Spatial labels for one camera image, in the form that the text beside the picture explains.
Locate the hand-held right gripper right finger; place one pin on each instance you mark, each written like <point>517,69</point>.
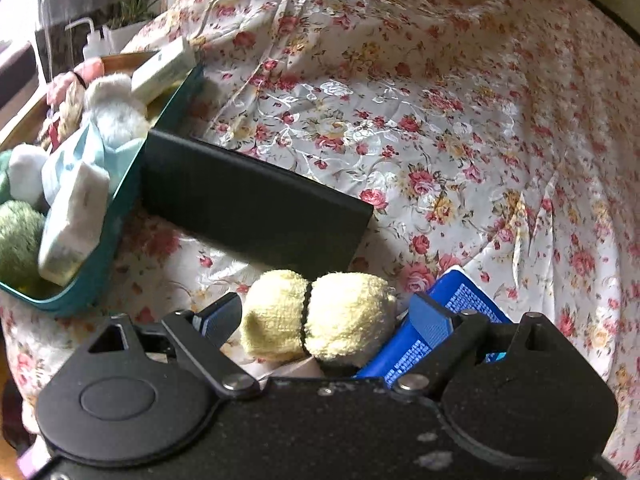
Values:
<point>430,322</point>

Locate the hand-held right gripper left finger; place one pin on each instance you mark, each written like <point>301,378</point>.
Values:
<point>220,317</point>

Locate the yellow towel roll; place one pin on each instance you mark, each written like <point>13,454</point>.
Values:
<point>345,320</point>

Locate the teal tin tray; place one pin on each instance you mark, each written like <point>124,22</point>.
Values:
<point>95,285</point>

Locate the white tissue packet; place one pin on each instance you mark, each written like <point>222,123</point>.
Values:
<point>75,225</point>

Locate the white plush dog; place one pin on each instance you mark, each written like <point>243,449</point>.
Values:
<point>120,120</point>

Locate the cream tissue packet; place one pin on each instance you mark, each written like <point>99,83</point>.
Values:
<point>162,72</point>

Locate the blue packet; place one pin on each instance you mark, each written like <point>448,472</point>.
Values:
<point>465,295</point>

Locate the black flat box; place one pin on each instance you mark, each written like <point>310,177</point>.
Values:
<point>250,200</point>

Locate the floral bedspread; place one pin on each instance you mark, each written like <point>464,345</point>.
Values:
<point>425,110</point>

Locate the green plush toy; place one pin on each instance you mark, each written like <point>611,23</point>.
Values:
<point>20,240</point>

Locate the light blue face mask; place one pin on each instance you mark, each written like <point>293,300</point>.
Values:
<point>82,152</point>

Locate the white plush ball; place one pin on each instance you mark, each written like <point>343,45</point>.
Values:
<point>27,172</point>

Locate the brown checked doll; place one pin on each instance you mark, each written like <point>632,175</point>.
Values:
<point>67,115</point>

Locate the white squeeze bottle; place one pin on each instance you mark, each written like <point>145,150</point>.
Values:
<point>95,42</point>

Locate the potted plant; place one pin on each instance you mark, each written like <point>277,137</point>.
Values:
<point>132,20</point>

